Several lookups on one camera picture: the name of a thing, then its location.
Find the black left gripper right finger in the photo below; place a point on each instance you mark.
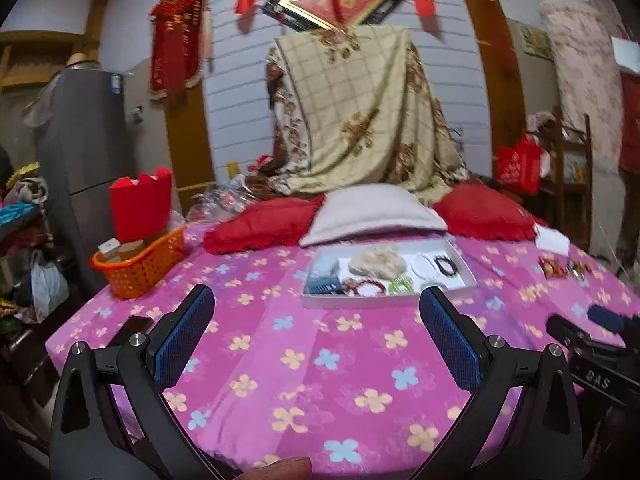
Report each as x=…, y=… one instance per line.
x=460, y=343

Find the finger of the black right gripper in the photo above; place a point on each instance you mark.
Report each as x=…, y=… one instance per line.
x=611, y=321
x=570, y=332

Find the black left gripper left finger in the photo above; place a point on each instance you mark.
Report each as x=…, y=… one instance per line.
x=176, y=335

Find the person left hand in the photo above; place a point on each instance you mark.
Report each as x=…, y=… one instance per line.
x=294, y=468

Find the red snack packet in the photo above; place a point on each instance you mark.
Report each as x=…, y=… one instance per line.
x=552, y=268

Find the orange plastic basket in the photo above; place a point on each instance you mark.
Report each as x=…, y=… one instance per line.
x=134, y=277

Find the white paper packet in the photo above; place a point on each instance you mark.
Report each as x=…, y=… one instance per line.
x=551, y=240

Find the cream dotted scrunchie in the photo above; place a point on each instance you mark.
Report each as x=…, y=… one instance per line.
x=382, y=262

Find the wooden chair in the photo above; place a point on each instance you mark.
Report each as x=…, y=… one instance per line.
x=568, y=187

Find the red ruffled pillow right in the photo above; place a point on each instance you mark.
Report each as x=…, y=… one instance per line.
x=476, y=211

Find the red ruffled pillow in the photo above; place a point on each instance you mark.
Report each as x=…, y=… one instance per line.
x=279, y=222
x=476, y=211

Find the red box in basket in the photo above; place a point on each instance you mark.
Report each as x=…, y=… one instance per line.
x=141, y=207

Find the white shallow box tray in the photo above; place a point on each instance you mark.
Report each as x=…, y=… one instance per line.
x=430, y=262

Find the blue hair claw clip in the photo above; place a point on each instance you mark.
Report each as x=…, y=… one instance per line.
x=324, y=286

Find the crumpled clear plastic bag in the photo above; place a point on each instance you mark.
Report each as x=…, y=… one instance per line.
x=220, y=203

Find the light blue fluffy scrunchie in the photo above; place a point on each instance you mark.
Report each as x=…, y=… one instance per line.
x=326, y=265

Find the red ruffled pillow left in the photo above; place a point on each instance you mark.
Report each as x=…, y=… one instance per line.
x=279, y=222

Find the white pillow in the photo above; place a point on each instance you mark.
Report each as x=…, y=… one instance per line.
x=369, y=209

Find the red shopping bag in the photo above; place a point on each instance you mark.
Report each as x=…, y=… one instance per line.
x=518, y=167

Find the grey refrigerator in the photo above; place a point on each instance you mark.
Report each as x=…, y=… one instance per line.
x=82, y=149

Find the floral beige quilt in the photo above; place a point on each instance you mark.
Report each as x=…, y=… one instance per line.
x=355, y=106

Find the small red flag right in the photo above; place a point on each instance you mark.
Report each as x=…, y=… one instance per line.
x=425, y=8

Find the small red flag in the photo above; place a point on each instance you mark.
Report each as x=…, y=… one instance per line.
x=425, y=8
x=243, y=7

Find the small red flag left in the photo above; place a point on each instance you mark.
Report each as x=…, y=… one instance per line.
x=243, y=7

